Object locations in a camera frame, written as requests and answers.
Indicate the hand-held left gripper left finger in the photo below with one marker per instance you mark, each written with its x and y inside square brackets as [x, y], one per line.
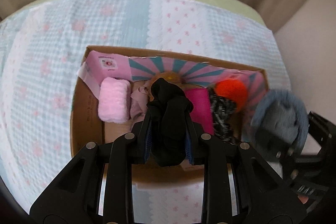
[147, 144]

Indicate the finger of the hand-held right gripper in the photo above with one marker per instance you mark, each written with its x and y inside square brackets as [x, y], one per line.
[320, 129]
[282, 158]

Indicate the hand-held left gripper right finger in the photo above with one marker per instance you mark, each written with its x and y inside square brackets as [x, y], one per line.
[189, 146]

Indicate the plain black sock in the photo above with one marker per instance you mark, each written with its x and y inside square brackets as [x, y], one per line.
[169, 121]

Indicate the pale mauve sock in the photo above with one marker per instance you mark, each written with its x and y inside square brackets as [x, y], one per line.
[137, 106]

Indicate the grey sock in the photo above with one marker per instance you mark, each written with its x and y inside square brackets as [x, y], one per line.
[281, 119]

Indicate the magenta sock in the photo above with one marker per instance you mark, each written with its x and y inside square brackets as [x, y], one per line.
[199, 108]

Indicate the black and white patterned sock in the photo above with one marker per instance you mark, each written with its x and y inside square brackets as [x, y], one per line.
[223, 111]

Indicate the pink fuzzy sock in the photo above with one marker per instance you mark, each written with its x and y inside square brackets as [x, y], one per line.
[114, 100]

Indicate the printed cardboard box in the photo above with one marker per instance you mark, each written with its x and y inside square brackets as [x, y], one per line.
[86, 119]

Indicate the orange pompom sock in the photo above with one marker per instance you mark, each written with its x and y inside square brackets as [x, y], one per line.
[232, 94]

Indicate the person's right hand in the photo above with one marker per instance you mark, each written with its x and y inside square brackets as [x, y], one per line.
[303, 198]

